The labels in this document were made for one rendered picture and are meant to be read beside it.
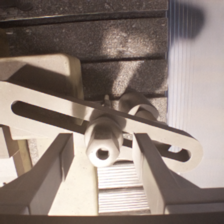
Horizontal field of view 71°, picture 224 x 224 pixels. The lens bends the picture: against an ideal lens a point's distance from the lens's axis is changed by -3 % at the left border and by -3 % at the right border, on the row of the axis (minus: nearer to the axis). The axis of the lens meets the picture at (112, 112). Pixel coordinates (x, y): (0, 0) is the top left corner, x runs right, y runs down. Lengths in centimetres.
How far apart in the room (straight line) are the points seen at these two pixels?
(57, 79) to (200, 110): 47
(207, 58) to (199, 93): 11
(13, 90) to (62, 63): 6
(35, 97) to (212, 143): 57
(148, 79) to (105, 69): 11
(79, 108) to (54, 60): 7
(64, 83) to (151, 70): 28
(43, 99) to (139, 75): 30
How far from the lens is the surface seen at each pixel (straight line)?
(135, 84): 44
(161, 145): 24
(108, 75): 43
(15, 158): 27
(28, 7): 49
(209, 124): 62
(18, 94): 21
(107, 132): 16
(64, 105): 19
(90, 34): 45
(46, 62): 22
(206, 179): 72
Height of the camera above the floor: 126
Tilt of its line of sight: 75 degrees down
